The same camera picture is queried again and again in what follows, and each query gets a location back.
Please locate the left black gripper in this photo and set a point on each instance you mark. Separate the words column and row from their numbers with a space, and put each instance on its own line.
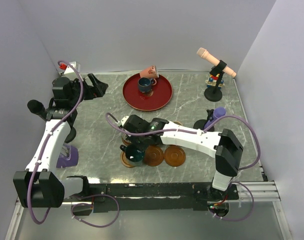
column 97, row 90

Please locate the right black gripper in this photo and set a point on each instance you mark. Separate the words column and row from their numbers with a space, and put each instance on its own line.
column 131, row 137

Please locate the dark green mug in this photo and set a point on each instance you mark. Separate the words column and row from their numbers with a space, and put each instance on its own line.
column 133, row 154

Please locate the wooden coaster two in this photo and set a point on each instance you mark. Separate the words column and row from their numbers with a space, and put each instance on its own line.
column 125, row 161

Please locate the wooden coaster six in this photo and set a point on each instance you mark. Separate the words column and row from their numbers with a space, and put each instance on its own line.
column 154, row 156

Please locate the dark blue small cup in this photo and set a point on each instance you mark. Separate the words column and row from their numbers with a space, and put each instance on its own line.
column 145, row 84

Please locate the beige ceramic mug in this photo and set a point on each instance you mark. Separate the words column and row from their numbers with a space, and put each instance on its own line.
column 177, row 123

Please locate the wooden coaster five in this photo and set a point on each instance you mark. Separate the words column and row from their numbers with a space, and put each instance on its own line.
column 174, row 156

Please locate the pink floral cup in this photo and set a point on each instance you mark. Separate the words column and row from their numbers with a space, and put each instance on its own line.
column 150, row 72

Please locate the wooden coaster one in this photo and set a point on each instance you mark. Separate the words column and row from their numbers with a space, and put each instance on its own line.
column 124, row 140

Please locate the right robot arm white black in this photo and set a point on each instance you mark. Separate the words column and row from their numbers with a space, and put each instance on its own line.
column 223, row 146

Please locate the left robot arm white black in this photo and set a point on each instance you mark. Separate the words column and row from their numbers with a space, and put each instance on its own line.
column 38, row 182

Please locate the red round tray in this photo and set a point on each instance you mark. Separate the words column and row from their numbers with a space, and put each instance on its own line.
column 159, row 96

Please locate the black microphone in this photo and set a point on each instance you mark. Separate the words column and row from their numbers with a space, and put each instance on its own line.
column 37, row 108

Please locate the black stand of purple microphone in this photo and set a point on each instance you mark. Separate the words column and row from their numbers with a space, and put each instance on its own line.
column 204, row 123

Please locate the purple box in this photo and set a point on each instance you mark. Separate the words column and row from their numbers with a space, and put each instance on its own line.
column 68, row 157

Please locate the black stand of pink microphone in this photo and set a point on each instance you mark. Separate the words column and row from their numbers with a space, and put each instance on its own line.
column 213, row 93

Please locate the purple toy microphone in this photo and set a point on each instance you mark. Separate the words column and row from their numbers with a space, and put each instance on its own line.
column 215, row 114

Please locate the colourful toy car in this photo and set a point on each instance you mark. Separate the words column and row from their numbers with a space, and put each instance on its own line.
column 212, row 81

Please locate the pink toy microphone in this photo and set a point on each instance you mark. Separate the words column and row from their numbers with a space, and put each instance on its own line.
column 204, row 54

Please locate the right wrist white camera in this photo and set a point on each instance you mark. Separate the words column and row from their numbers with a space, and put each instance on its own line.
column 123, row 120

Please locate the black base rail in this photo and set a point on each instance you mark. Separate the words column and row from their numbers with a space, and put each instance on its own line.
column 105, row 197

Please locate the aluminium rail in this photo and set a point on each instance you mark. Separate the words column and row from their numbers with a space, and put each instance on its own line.
column 262, row 191

